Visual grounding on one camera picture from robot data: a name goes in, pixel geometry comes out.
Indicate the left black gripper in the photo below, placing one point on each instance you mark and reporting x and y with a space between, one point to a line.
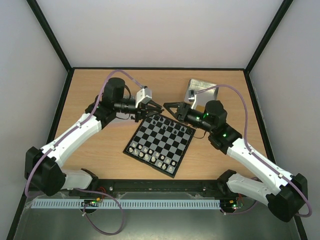
141 111

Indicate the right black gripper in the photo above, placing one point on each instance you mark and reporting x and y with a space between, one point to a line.
182 112

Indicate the black chess piece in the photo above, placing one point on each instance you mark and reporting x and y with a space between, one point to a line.
156 117

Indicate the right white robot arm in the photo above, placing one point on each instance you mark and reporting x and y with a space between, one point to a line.
282 192

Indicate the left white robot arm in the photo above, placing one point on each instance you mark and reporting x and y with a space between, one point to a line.
44 166

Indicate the black silver chess board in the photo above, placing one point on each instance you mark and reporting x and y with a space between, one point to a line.
168 144

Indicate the empty gold silver tin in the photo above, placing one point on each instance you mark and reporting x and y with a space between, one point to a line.
205 91

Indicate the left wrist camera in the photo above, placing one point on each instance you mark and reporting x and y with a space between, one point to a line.
143 96

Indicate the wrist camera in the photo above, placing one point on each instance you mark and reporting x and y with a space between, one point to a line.
192 98
143 96

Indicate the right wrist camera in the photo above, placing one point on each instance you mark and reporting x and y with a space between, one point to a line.
192 98

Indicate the black frame rail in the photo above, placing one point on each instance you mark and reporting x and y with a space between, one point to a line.
150 186

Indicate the light blue cable duct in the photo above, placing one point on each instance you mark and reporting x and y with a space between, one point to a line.
128 204

